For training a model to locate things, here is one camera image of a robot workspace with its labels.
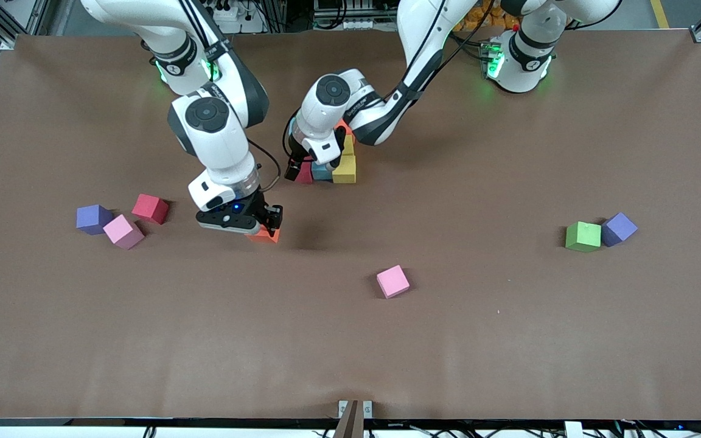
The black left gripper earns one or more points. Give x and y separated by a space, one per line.
296 154

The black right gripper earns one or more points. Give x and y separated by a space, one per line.
261 210

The red foam cube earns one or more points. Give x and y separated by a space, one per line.
150 208
305 175

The orange foam cube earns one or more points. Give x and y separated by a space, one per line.
345 126
263 236

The yellow foam cube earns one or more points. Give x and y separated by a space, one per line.
348 146
344 170

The pink foam cube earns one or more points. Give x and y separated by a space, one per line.
393 281
123 231

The green foam cube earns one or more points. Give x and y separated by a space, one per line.
583 236

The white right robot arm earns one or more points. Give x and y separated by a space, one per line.
216 140

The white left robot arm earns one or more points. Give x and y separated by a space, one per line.
332 106

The white socket strip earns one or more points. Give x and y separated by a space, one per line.
356 25

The white power strip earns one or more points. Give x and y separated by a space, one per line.
235 13

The purple foam cube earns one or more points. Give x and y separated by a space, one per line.
620 229
92 219

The bag of orange items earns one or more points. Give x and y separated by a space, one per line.
496 18

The small white block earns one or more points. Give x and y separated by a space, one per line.
572 429

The small metal bracket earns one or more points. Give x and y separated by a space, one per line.
343 409

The brown camera mount post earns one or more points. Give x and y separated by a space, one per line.
350 426

